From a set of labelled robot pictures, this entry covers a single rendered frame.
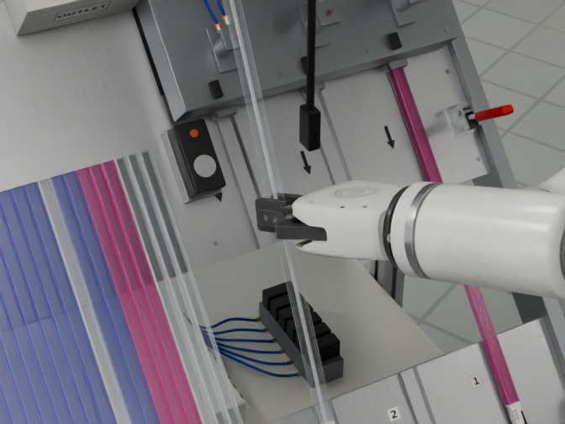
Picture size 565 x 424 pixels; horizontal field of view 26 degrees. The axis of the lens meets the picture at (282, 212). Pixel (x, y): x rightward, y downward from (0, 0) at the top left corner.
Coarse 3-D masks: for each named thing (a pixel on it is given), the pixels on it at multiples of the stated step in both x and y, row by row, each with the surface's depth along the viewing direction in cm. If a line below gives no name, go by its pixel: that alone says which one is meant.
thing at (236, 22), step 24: (240, 24) 115; (240, 48) 115; (240, 72) 116; (264, 120) 116; (264, 144) 116; (264, 168) 116; (288, 240) 117; (288, 264) 117; (288, 288) 118; (312, 336) 119; (312, 360) 118; (312, 384) 119
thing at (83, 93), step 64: (0, 64) 127; (64, 64) 129; (128, 64) 132; (448, 64) 145; (0, 128) 126; (64, 128) 128; (128, 128) 131; (320, 128) 138; (384, 128) 141; (448, 128) 144; (256, 192) 134; (192, 256) 131
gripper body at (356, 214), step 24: (336, 192) 112; (360, 192) 110; (384, 192) 109; (312, 216) 108; (336, 216) 106; (360, 216) 105; (384, 216) 105; (312, 240) 109; (336, 240) 107; (360, 240) 105; (384, 240) 105
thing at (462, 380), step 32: (448, 352) 140; (480, 352) 140; (512, 352) 142; (544, 352) 143; (384, 384) 136; (416, 384) 137; (448, 384) 138; (480, 384) 140; (544, 384) 142; (288, 416) 131; (352, 416) 134; (384, 416) 135; (416, 416) 136; (448, 416) 138; (480, 416) 139; (544, 416) 142
